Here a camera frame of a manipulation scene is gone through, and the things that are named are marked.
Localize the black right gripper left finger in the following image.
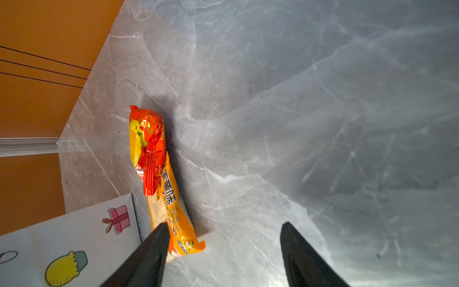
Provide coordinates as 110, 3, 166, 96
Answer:
102, 222, 170, 287

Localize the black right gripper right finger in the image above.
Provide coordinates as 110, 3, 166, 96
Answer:
280, 222, 349, 287

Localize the white paper bag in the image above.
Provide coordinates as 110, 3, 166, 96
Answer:
1, 194, 141, 287

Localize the small orange snack packet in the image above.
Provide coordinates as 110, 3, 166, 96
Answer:
147, 154, 206, 263

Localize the red snack packet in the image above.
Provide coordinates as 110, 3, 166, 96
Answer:
129, 105, 166, 196

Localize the left aluminium corner post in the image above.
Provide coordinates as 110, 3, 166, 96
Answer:
0, 138, 59, 157

